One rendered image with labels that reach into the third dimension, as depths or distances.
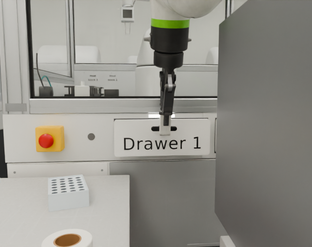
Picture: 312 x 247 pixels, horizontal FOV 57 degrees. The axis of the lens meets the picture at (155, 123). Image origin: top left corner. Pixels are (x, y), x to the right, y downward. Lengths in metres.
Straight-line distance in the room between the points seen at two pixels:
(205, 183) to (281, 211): 0.61
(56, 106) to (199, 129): 0.43
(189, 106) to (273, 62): 0.56
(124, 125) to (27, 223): 0.38
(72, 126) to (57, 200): 0.30
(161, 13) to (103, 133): 0.40
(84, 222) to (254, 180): 0.34
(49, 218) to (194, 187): 0.48
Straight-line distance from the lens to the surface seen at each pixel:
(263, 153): 0.38
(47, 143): 0.84
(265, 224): 0.40
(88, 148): 0.90
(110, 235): 0.54
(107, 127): 0.88
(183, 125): 0.86
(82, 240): 0.45
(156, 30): 0.69
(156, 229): 0.98
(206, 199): 0.97
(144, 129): 0.85
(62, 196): 0.66
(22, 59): 0.93
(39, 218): 0.64
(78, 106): 0.89
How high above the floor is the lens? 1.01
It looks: 6 degrees down
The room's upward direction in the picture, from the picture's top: straight up
